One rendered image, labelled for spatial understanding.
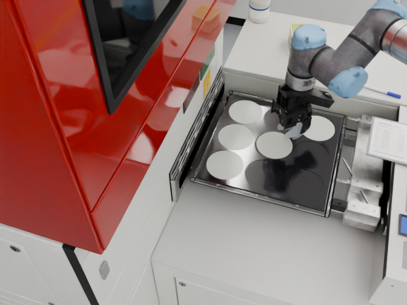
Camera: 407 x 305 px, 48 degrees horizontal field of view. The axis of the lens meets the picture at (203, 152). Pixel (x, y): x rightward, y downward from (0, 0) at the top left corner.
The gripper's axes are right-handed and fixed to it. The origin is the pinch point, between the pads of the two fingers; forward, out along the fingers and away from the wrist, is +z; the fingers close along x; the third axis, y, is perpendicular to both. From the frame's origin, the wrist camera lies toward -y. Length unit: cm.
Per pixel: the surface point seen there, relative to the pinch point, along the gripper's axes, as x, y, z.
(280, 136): -2.0, 3.5, 1.2
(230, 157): -1.1, 20.1, 1.3
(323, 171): 13.8, -0.4, 1.3
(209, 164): -1.5, 26.4, 1.3
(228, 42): -157, -61, 91
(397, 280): 48.1, 5.7, -4.5
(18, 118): 29, 64, -60
